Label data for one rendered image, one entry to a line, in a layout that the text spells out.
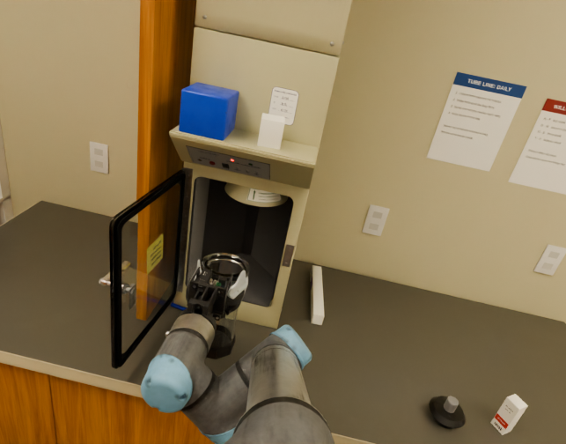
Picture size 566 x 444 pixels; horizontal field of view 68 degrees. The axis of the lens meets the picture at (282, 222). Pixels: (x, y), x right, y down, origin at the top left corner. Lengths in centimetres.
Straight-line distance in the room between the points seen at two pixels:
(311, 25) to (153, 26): 32
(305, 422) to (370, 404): 81
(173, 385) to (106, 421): 68
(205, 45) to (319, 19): 25
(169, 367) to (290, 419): 33
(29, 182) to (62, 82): 45
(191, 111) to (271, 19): 25
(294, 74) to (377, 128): 53
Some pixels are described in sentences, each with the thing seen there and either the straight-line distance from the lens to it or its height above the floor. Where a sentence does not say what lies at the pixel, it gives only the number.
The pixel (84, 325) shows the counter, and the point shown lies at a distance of 128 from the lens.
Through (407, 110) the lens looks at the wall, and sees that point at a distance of 143.
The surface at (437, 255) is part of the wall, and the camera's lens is 165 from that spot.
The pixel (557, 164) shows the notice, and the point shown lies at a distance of 161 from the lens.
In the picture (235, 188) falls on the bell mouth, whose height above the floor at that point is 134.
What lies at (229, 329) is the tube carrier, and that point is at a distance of 100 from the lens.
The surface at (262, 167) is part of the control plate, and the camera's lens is 95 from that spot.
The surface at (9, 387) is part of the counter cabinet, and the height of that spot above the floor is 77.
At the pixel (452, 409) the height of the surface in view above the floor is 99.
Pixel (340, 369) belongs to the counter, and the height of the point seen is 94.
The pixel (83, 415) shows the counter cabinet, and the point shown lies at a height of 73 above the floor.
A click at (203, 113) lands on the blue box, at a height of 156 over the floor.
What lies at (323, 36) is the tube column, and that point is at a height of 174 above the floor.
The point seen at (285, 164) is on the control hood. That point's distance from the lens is 91.
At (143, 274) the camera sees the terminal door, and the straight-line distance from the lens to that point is 102.
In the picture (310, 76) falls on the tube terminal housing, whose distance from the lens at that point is 97.
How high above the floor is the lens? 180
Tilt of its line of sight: 28 degrees down
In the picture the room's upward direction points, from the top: 12 degrees clockwise
